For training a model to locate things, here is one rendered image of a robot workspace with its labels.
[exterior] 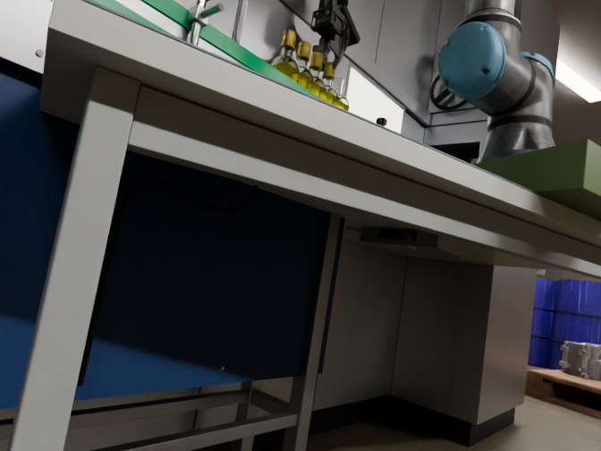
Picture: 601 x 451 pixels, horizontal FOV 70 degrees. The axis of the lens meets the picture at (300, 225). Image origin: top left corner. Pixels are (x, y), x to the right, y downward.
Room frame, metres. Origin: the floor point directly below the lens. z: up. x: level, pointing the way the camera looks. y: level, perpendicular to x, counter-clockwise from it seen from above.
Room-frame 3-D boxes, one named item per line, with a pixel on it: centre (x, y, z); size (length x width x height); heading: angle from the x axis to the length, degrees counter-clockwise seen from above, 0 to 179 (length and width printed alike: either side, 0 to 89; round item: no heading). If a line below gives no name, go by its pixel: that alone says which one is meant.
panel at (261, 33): (1.43, -0.05, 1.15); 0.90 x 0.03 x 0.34; 138
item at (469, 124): (2.10, -0.88, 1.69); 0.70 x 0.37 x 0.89; 138
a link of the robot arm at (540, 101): (0.83, -0.39, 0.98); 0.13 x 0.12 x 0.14; 126
